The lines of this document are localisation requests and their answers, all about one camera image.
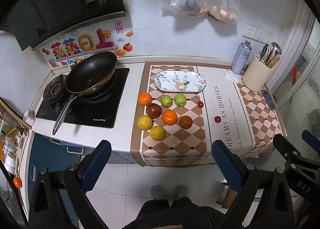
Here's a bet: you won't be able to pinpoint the black wok with metal handle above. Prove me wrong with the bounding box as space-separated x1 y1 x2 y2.
52 51 118 136

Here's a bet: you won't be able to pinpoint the grey slipper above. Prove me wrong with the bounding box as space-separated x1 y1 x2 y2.
151 185 165 201
172 184 189 198

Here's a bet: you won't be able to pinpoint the yellow citrus fruit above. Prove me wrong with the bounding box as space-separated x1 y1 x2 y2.
137 115 153 131
150 126 166 141

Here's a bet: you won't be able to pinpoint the black range hood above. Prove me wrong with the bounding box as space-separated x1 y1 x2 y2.
0 0 128 52

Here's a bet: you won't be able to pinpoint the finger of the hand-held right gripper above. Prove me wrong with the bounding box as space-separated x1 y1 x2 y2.
302 130 320 148
273 134 300 163

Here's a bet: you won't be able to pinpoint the blue peeler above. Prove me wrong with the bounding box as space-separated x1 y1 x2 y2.
261 89 275 110

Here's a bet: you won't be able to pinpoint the blue kitchen cabinet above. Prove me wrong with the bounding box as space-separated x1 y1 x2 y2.
25 133 83 219

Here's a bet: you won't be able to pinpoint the bundle of chopsticks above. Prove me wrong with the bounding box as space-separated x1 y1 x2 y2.
264 49 280 68

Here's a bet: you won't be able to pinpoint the checkered brown table mat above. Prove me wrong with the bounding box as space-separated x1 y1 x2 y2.
130 61 288 168

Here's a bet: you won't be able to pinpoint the silver spray can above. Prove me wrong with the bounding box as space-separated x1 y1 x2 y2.
231 40 252 75

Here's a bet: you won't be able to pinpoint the orange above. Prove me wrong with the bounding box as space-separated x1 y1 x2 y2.
162 110 178 126
138 92 153 106

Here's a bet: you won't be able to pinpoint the metal spoon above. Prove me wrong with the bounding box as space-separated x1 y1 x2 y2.
271 42 282 62

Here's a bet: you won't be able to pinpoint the green apple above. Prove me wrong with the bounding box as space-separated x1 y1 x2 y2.
160 94 173 108
174 93 187 107

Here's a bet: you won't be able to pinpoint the floral oval plate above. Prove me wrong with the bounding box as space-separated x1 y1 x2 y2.
153 70 207 93

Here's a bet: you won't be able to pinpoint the wooden box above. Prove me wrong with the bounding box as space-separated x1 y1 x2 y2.
216 181 240 209

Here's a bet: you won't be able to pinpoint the white tissue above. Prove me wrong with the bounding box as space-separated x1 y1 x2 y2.
224 70 243 84

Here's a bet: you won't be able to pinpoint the dark red-brown fruit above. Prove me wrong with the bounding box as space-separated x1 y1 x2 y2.
146 103 162 119

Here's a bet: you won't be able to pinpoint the brown-orange round fruit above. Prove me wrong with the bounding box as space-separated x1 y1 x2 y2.
179 115 193 129

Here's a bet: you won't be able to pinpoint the cast iron burner grate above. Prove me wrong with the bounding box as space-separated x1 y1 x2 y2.
43 74 69 102

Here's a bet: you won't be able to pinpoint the black glass gas stove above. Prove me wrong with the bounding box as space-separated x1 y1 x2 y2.
35 68 130 129

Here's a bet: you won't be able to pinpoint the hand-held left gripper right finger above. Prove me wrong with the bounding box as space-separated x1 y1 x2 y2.
212 140 294 229

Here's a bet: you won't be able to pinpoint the cream utensil holder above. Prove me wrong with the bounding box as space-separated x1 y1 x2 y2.
242 53 277 92

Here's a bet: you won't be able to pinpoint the dark utensil handle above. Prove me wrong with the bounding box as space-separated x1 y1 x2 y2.
259 43 269 62

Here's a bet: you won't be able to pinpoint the person's dark trousers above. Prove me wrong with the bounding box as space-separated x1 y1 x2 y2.
122 196 225 229

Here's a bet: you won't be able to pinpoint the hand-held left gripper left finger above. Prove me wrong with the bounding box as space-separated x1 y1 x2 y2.
29 140 112 229

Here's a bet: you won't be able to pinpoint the colourful wall sticker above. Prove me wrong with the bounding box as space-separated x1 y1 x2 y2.
35 28 118 69

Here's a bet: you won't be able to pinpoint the white cup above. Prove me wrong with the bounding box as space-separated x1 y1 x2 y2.
23 110 36 127

